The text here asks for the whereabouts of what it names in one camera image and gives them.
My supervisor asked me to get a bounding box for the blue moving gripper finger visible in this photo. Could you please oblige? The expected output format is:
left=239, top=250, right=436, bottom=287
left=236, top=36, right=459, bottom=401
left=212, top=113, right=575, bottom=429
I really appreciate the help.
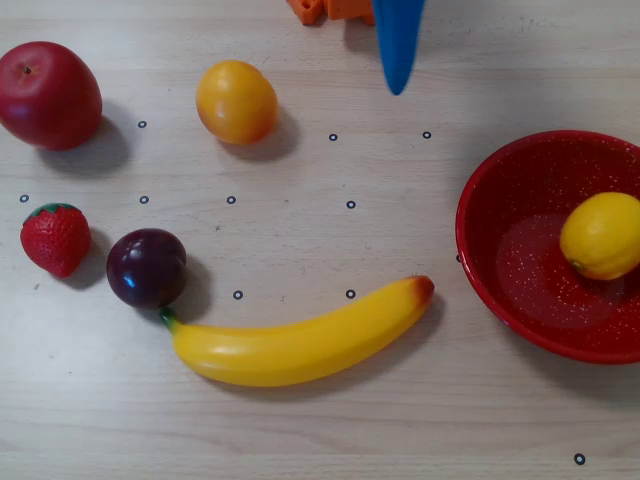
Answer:
left=371, top=0, right=427, bottom=97

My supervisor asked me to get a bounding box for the yellow toy lemon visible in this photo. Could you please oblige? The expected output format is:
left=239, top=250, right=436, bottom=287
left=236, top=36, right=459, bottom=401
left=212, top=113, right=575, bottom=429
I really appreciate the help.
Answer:
left=558, top=191, right=640, bottom=282

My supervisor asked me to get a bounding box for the orange robot base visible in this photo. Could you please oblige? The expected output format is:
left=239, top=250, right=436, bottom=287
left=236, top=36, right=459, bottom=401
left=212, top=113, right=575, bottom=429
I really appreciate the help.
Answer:
left=286, top=0, right=376, bottom=26

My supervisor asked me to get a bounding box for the red speckled enamel bowl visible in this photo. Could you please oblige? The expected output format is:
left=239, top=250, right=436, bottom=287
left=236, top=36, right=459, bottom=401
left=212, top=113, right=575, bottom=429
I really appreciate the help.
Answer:
left=454, top=129, right=640, bottom=365

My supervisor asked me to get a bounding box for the toy orange fruit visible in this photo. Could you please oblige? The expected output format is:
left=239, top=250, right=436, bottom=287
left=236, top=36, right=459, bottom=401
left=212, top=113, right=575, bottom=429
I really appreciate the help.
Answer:
left=195, top=59, right=279, bottom=147

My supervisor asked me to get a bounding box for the yellow toy banana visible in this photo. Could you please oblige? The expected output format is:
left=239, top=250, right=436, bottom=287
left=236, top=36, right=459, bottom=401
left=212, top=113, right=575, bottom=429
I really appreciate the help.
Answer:
left=158, top=274, right=436, bottom=389

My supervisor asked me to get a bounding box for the dark purple toy plum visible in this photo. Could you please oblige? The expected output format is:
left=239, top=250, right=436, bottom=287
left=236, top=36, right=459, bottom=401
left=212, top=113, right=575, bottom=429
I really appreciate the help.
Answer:
left=105, top=227, right=189, bottom=310

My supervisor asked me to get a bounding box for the red toy apple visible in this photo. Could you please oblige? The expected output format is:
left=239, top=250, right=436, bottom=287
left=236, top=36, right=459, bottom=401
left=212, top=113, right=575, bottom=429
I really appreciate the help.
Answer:
left=0, top=40, right=104, bottom=152

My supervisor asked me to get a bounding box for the red toy strawberry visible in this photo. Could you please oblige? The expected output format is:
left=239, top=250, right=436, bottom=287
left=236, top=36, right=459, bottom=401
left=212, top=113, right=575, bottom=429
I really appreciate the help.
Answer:
left=19, top=202, right=93, bottom=279

